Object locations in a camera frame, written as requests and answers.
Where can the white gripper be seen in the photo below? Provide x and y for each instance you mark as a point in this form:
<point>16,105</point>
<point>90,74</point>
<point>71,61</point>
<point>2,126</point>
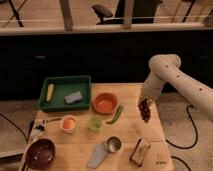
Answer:
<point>147,95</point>

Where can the dark purple grape bunch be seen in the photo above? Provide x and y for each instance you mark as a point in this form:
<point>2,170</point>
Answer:
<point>144,108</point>

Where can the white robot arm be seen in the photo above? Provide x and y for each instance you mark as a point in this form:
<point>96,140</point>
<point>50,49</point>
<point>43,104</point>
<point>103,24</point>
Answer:
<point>165,68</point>

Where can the red orange bowl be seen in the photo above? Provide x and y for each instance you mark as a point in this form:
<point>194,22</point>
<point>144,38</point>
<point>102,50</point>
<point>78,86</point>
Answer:
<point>105,103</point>

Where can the dark maroon bowl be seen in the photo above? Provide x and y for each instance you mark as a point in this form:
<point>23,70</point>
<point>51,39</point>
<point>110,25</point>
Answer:
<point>40,154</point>

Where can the brown white box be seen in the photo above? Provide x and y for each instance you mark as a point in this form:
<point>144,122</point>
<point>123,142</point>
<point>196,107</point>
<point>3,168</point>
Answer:
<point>139,152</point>

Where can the small green cup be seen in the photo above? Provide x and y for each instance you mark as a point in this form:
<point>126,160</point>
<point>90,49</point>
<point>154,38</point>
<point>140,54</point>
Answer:
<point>94,124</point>

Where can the small metal cup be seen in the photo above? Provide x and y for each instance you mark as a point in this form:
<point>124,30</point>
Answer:
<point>113,144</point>

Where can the grey blue sponge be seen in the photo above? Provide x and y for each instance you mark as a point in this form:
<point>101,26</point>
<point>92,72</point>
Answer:
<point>74,97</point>

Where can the grey blue cloth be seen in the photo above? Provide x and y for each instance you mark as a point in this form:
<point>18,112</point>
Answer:
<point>99,154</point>

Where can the white cup orange inside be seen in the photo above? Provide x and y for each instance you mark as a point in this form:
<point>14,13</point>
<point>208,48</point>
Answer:
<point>68,124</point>

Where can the black office chair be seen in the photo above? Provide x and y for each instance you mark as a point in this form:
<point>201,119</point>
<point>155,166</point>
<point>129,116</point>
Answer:
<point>143,12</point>

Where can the green plastic tray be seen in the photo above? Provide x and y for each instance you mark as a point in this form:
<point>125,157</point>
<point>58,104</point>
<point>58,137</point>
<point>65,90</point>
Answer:
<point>64,86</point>

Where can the yellow corn cob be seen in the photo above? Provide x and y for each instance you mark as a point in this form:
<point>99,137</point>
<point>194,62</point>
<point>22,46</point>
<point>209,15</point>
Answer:
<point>50,91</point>

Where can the black white brush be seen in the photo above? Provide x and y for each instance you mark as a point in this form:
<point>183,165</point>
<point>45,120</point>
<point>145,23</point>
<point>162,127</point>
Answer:
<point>37,132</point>

